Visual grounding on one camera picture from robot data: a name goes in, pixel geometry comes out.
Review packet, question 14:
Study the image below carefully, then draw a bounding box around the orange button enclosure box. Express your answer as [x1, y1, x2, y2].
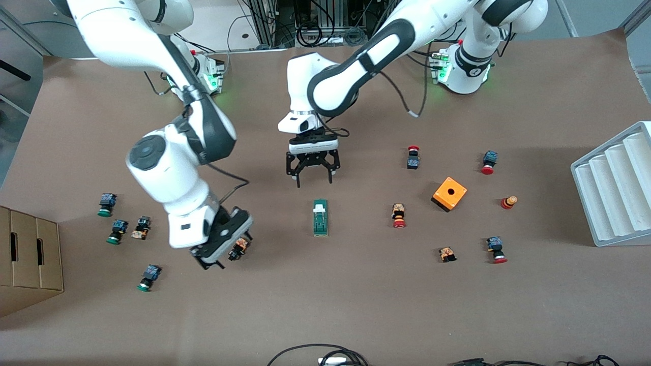
[431, 176, 468, 212]

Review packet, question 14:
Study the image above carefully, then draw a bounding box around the brown cardboard box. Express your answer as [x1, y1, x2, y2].
[0, 205, 65, 318]

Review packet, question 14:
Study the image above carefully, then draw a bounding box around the black equipment rack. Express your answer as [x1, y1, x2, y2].
[244, 0, 402, 49]

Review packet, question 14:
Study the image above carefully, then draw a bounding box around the black cable with connector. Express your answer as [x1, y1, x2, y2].
[448, 357, 542, 366]

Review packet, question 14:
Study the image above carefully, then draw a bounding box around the black looped floor cable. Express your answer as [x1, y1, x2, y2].
[267, 344, 369, 366]

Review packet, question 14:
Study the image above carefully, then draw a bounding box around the green mushroom push button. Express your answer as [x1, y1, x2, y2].
[136, 264, 162, 293]
[97, 193, 117, 218]
[106, 219, 129, 246]

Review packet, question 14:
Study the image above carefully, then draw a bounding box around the thin black tangled cable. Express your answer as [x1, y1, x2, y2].
[566, 354, 622, 366]

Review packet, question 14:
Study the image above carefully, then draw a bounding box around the grey ribbed plastic tray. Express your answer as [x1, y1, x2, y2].
[570, 120, 651, 248]

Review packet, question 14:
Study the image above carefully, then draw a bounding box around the black selector switch orange base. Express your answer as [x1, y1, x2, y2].
[131, 216, 152, 240]
[228, 237, 250, 262]

